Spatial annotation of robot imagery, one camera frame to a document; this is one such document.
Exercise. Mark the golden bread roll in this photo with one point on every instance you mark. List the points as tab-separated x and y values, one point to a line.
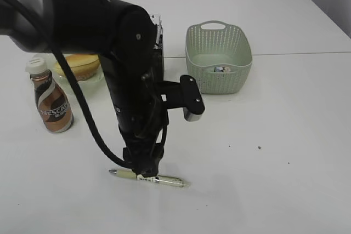
82	66

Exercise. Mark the beige grip pen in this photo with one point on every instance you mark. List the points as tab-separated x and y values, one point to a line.
160	179

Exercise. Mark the green plastic basket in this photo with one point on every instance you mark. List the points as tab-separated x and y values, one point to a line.
213	44

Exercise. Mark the paper ball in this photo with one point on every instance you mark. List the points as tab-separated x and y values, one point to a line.
222	69

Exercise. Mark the grey pen across ruler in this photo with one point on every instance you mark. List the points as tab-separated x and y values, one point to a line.
159	37

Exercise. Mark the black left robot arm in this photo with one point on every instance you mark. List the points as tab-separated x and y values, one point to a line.
124	37

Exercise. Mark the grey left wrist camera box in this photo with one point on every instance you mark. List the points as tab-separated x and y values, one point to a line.
184	95

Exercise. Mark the pale green glass plate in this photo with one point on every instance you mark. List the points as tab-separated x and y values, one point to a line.
59	76

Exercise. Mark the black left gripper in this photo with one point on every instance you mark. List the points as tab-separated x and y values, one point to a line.
144	155

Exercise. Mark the brown Nescafe coffee bottle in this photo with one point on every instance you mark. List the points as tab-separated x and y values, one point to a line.
50	100

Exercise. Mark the clear plastic ruler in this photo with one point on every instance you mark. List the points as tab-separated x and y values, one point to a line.
156	19

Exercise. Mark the black mesh pen holder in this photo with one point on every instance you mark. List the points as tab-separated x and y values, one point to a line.
158	67

